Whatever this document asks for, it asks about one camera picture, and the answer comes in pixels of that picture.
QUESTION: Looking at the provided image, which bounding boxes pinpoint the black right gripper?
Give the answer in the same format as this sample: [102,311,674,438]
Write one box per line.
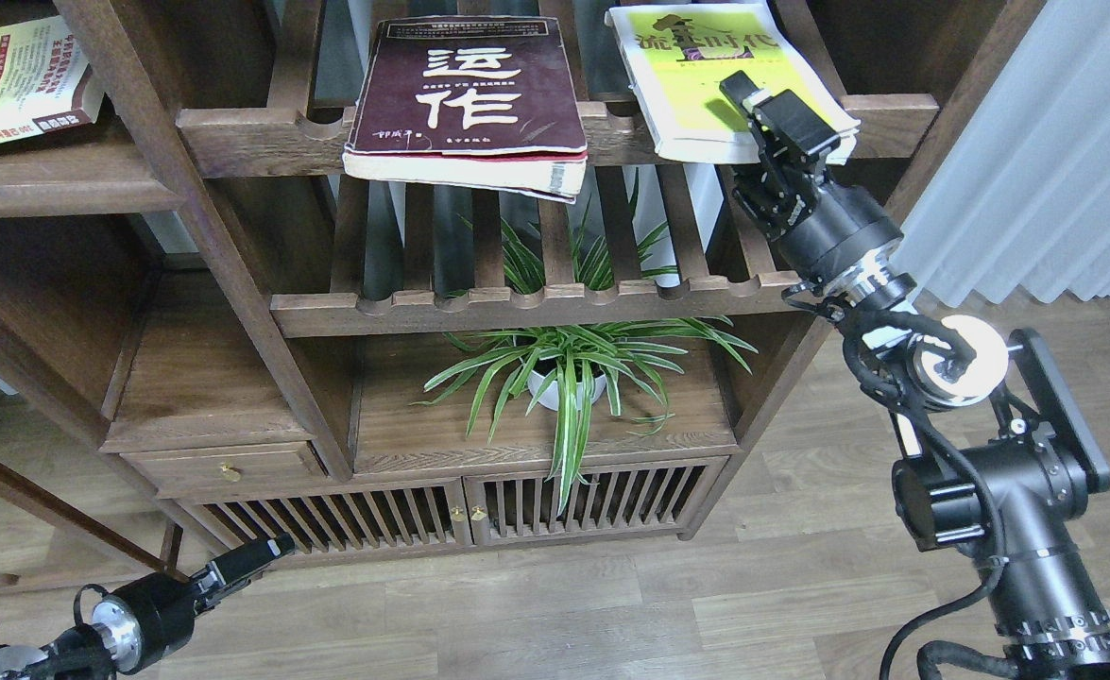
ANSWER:
[720,72,906,290]

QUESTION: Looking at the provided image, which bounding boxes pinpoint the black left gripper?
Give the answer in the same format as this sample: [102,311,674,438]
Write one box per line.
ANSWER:
[92,534,297,674]

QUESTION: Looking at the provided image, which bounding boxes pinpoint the yellow green cover book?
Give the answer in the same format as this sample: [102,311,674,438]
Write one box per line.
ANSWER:
[604,1,861,166]

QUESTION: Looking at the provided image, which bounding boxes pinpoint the maroon book white characters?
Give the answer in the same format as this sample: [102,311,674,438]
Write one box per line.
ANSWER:
[342,14,588,203]

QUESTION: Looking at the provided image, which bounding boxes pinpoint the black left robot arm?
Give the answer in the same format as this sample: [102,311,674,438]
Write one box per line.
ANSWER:
[0,534,297,679]

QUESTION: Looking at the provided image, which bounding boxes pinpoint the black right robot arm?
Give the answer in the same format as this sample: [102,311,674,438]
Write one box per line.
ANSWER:
[720,72,1110,679]

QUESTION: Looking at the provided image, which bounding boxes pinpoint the brass drawer knob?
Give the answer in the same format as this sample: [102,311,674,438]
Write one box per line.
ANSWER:
[218,461,243,483]

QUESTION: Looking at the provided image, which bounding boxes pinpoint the dark wooden bookshelf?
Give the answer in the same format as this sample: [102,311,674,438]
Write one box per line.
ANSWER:
[0,0,1047,575]

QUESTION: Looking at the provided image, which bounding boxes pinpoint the white pleated curtain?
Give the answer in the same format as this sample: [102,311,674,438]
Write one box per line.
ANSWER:
[894,1,1110,306]

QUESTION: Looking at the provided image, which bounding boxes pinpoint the green spider plant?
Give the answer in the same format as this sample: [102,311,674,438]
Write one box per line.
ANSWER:
[413,168,760,516]

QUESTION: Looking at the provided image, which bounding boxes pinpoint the white plant pot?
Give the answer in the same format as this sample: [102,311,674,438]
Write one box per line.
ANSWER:
[527,362,606,412]

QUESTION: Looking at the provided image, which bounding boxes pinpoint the dark wooden side frame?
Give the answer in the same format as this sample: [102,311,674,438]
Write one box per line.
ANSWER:
[0,379,211,591]

